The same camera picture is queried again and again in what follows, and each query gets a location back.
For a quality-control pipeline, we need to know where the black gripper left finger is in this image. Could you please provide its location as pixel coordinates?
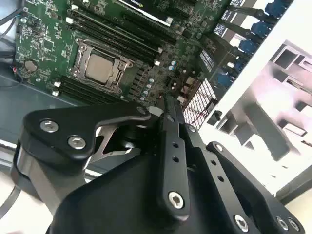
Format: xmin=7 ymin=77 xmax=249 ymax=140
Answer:
xmin=10 ymin=94 xmax=192 ymax=221

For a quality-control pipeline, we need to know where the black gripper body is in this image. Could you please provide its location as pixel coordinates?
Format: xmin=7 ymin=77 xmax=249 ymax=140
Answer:
xmin=48 ymin=148 xmax=241 ymax=234

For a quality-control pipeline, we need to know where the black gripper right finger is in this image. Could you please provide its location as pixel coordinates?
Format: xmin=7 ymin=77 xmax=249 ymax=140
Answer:
xmin=173 ymin=98 xmax=306 ymax=234

